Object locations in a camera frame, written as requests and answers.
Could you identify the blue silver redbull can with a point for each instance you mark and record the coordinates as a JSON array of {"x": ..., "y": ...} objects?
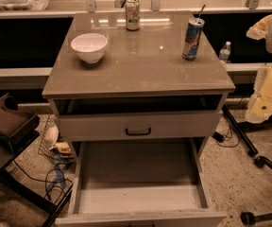
[{"x": 192, "y": 38}]

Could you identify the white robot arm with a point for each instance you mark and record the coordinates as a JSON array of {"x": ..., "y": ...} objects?
[{"x": 259, "y": 107}]

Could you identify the grey drawer cabinet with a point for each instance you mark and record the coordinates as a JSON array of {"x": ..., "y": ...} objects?
[{"x": 141, "y": 72}]

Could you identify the open grey drawer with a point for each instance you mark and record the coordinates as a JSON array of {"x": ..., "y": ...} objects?
[{"x": 140, "y": 183}]

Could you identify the green white soda can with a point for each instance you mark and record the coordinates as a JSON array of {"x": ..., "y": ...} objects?
[{"x": 132, "y": 8}]

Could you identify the white bowl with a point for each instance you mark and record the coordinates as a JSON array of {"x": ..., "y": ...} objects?
[{"x": 90, "y": 47}]

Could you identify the clear plastic water bottle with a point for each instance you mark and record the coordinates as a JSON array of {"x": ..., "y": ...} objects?
[{"x": 225, "y": 52}]

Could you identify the black stand leg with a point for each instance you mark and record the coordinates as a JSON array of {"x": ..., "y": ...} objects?
[{"x": 252, "y": 151}]

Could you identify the black caster wheel leg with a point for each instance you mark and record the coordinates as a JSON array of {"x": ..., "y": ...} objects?
[{"x": 248, "y": 218}]

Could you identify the closed drawer with black handle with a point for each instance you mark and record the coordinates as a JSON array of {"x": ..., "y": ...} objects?
[{"x": 123, "y": 126}]

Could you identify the wire basket with items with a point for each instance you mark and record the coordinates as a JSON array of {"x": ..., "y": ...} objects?
[{"x": 52, "y": 146}]

